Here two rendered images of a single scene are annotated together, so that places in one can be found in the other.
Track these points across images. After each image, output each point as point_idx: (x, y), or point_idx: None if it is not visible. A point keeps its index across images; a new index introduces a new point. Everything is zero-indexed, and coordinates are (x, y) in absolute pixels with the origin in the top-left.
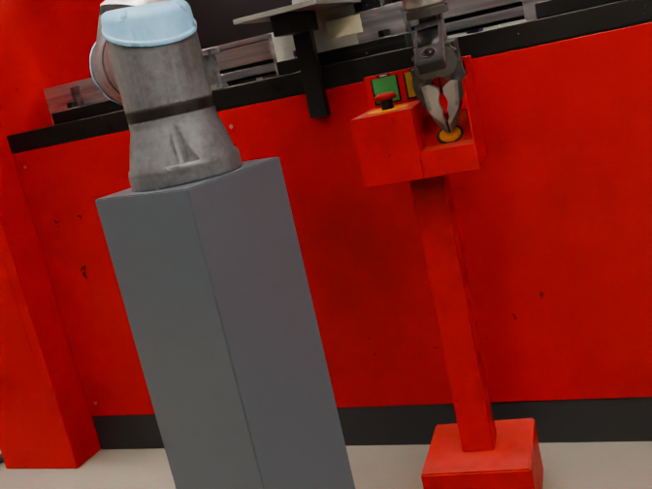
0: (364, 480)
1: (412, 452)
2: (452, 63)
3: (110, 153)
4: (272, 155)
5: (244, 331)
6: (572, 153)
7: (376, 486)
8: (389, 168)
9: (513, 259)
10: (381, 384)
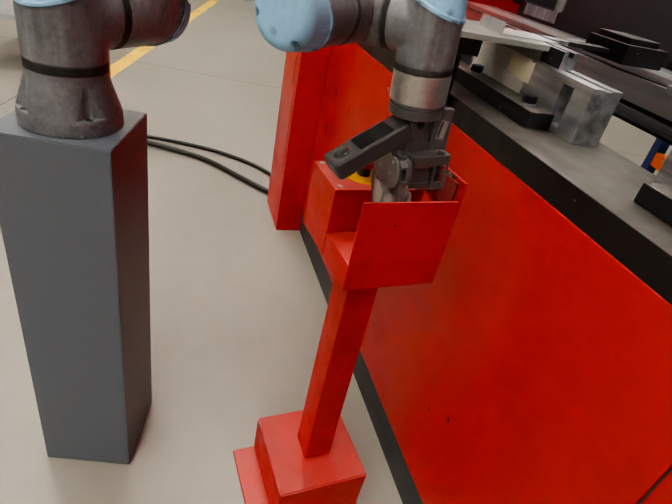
0: (305, 381)
1: (351, 399)
2: (393, 179)
3: (356, 62)
4: None
5: (26, 247)
6: (531, 358)
7: (300, 392)
8: (313, 223)
9: (450, 375)
10: (368, 346)
